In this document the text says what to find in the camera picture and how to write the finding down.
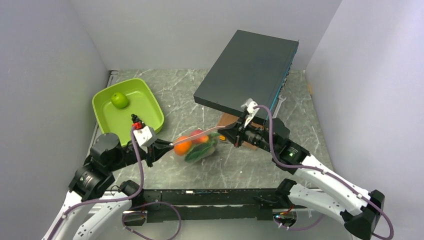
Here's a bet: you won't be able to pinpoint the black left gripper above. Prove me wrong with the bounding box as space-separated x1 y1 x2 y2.
107 137 174 171

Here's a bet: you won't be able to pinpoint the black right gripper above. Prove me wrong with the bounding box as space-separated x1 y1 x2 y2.
218 113 278 154

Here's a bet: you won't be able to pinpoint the orange toy fruit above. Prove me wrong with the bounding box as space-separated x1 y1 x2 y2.
173 140 193 156

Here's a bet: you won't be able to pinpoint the clear pink zip top bag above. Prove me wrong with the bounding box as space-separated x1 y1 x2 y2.
173 126 224 163

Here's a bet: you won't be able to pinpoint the white green toy bok choy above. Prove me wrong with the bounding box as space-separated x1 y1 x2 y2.
184 132 220 163

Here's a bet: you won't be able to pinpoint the red toy pepper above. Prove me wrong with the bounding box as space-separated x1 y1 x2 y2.
190 129 210 145

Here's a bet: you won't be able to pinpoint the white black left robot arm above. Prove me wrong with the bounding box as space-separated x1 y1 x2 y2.
43 130 174 240

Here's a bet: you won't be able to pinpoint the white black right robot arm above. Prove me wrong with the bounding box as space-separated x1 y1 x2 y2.
218 118 385 240

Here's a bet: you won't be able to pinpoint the brown wooden board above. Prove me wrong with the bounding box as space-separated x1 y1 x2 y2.
217 113 258 151

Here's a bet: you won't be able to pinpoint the black toy grapes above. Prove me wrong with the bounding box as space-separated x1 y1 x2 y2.
131 114 145 130

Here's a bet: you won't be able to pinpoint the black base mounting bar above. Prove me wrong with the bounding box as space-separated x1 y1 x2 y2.
131 188 293 223

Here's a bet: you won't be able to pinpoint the silver open end wrench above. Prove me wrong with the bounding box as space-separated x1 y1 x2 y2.
272 94 287 119

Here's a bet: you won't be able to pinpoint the lime green plastic basket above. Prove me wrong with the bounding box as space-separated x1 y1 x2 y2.
92 78 165 146

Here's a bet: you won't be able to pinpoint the green toy apple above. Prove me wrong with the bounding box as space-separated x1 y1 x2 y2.
110 92 130 109

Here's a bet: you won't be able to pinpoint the dark rack server box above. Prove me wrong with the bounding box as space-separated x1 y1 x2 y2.
193 29 299 117

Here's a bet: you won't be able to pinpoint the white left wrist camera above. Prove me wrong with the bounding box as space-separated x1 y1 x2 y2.
130 122 158 147

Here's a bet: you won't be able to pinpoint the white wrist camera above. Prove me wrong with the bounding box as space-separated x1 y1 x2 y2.
240 98 259 128
130 122 158 147

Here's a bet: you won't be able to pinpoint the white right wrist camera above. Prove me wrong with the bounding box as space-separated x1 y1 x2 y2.
240 98 259 128

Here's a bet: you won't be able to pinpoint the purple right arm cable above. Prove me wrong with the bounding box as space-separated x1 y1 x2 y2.
253 105 395 240

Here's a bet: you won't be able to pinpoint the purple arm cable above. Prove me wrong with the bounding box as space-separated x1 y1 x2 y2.
46 127 145 240
253 105 395 240

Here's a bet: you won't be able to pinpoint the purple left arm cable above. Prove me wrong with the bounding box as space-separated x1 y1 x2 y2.
46 127 145 240

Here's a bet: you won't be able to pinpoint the aluminium frame rail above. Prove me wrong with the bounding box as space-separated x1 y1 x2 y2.
52 190 362 240

